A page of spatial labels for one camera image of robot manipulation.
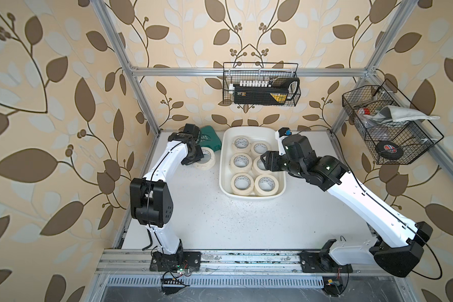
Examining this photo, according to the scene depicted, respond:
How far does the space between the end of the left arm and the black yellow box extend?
10.4 inches

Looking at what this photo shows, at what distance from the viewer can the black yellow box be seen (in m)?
0.84

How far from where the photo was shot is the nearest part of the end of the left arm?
64cm
